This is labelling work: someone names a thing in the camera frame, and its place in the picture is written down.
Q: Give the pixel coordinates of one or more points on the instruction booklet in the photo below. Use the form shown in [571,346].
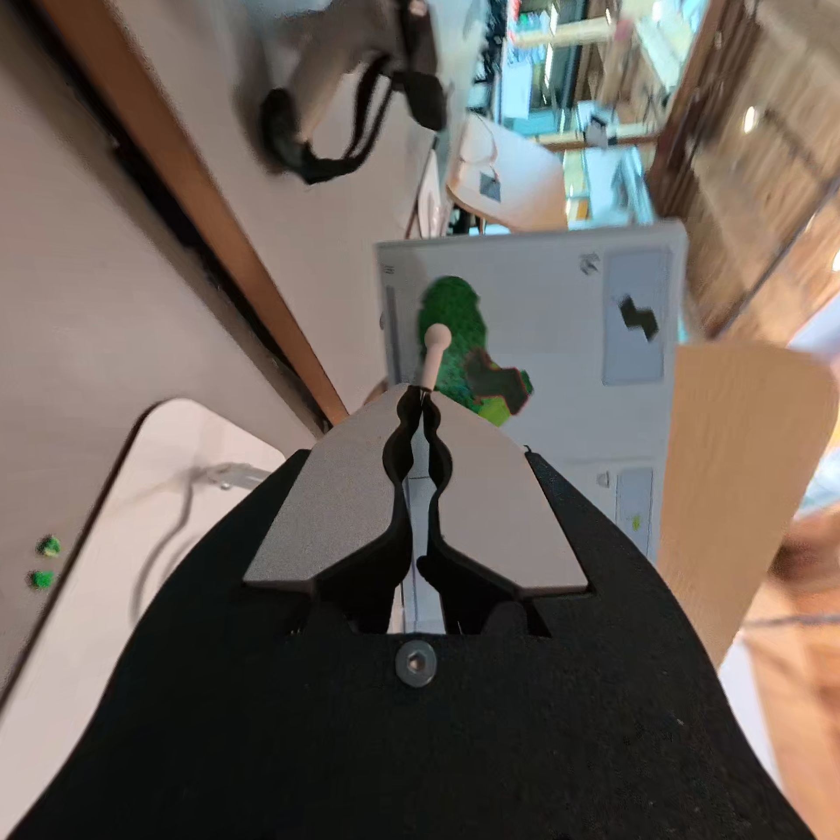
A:
[558,328]

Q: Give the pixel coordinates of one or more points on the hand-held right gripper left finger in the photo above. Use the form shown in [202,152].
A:
[328,518]

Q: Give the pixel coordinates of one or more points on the wooden book stand board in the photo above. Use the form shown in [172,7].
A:
[735,459]

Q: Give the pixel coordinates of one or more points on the grey wooden-edged table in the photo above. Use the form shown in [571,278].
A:
[262,197]

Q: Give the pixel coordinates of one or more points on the white acrylic stand base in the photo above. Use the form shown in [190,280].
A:
[98,623]

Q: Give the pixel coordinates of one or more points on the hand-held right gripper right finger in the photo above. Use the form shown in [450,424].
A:
[505,525]

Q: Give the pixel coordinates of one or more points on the white ball-tipped page pin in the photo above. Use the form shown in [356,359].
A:
[436,338]

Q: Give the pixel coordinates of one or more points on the spare hand-held gripper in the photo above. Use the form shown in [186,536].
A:
[328,79]

